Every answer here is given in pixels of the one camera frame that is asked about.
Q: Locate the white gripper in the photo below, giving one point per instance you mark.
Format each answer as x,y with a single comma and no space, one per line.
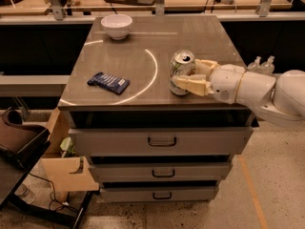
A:
225,81

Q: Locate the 7up soda can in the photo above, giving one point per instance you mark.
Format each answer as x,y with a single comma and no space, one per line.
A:
182,63

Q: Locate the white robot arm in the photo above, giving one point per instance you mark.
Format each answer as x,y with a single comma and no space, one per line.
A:
276,99

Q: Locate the white ceramic bowl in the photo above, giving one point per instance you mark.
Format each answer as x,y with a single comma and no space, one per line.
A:
117,26

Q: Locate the clear sanitizer bottle left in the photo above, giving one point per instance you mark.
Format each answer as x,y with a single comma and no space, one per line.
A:
253,67

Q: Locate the clear sanitizer bottle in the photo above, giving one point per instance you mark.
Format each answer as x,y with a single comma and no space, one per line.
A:
253,67
268,66

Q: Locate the clear sanitizer bottle right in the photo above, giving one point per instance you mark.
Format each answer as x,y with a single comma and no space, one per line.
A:
268,66

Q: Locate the top grey drawer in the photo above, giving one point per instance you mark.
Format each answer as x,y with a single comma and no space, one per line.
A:
160,142

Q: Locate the grey drawer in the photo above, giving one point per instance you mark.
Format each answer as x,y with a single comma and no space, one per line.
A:
154,172
159,194
160,142

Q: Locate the dark blue snack packet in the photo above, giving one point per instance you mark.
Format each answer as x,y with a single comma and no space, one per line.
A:
109,82

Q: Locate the grey drawer cabinet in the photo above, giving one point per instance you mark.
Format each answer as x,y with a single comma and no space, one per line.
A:
143,58

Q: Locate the bottom grey drawer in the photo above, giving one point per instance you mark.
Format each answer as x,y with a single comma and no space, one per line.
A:
159,194

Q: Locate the middle grey drawer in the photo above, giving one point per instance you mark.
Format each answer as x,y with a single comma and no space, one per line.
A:
154,172

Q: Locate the cardboard box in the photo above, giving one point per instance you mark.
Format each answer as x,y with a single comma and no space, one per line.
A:
68,174

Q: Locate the brown chair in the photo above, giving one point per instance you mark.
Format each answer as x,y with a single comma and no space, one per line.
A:
19,141

